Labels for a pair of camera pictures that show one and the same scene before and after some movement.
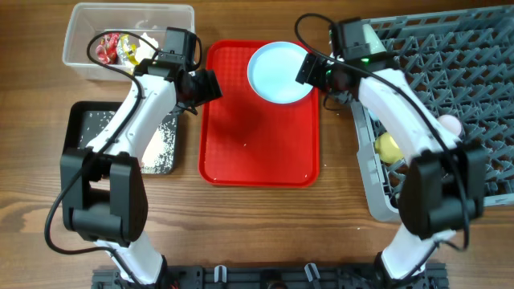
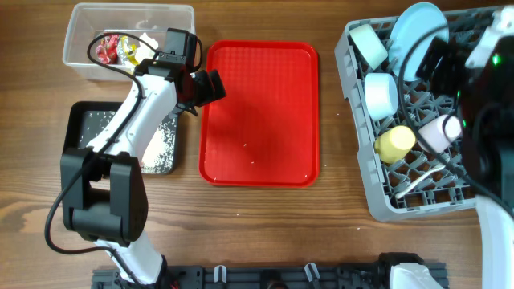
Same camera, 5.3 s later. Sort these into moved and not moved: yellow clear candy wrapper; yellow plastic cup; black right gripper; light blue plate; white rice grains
Moved: black right gripper; light blue plate
Not moved: white rice grains; yellow plastic cup; yellow clear candy wrapper
